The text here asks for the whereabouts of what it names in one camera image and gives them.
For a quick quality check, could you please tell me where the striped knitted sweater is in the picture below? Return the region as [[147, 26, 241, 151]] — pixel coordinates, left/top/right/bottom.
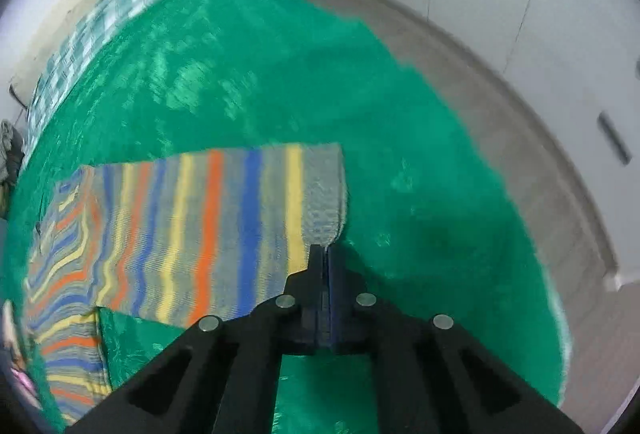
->
[[22, 143, 348, 420]]

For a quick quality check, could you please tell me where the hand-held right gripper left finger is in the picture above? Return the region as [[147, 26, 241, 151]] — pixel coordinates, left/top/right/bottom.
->
[[65, 244, 329, 434]]

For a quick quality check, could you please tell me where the green checkered bed sheet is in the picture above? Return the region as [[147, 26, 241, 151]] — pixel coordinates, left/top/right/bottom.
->
[[27, 0, 241, 150]]

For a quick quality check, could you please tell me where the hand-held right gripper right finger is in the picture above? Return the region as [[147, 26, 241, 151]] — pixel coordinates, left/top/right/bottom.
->
[[326, 246, 587, 434]]

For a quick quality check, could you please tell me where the green plush blanket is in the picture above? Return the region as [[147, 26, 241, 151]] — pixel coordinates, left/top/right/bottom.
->
[[0, 0, 573, 434]]

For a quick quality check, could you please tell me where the grey wardrobe handle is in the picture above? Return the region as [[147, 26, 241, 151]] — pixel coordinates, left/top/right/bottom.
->
[[597, 111, 632, 165]]

